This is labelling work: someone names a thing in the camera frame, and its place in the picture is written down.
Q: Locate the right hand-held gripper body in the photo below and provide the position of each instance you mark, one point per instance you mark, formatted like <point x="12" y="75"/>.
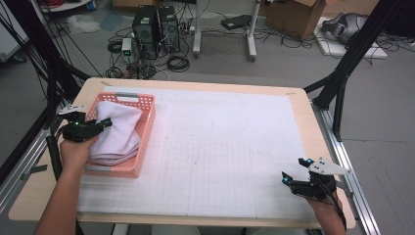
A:
<point x="316" y="187"/>

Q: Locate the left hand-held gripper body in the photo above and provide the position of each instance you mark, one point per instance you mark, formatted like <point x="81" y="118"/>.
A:
<point x="78" y="130"/>

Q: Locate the lavender printed towel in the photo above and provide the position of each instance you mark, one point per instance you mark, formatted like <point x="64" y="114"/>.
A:
<point x="117" y="137"/>

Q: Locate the pink plastic basket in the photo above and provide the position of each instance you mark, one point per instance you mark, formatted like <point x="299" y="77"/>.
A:
<point x="145" y="147"/>

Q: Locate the person's right hand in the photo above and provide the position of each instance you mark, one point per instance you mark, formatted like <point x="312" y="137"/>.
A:
<point x="329" y="212"/>

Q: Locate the white power supply box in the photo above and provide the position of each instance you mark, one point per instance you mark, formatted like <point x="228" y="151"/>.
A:
<point x="126" y="49"/>

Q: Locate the black computer tower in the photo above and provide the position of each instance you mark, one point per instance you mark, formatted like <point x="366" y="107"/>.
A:
<point x="169" y="29"/>
<point x="145" y="32"/>

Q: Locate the clear plastic bag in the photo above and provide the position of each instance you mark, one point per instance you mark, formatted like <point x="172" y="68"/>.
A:
<point x="83" y="23"/>

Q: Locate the teal floor sheet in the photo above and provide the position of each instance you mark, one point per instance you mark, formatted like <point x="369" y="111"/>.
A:
<point x="111" y="21"/>

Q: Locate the white cabinet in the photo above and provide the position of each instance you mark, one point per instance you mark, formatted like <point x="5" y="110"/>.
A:
<point x="9" y="42"/>

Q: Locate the white floor board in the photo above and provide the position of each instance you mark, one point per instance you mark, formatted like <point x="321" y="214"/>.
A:
<point x="336" y="49"/>

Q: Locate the white round table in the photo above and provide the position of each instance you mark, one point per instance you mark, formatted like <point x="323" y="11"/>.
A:
<point x="65" y="6"/>

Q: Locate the brown cardboard box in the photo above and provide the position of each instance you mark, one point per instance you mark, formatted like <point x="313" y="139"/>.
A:
<point x="352" y="6"/>
<point x="133" y="2"/>

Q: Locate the white metal stand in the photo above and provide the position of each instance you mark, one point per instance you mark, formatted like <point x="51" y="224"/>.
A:
<point x="196" y="32"/>

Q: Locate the grey headset device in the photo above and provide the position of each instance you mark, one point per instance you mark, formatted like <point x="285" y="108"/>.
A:
<point x="345" y="26"/>

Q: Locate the open cardboard box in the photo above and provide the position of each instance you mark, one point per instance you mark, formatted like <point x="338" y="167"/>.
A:
<point x="293" y="19"/>

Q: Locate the black flat box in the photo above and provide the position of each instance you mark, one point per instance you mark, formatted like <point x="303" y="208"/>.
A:
<point x="236" y="21"/>

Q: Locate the grey metal bracket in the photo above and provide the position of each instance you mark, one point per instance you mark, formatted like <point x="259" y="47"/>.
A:
<point x="36" y="169"/>
<point x="347" y="191"/>

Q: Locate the aluminium rail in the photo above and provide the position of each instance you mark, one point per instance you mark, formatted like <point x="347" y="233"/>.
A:
<point x="342" y="147"/>
<point x="29" y="153"/>

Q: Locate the black metal frame strut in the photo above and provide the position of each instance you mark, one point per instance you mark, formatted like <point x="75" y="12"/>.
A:
<point x="39" y="36"/>
<point x="359" y="42"/>

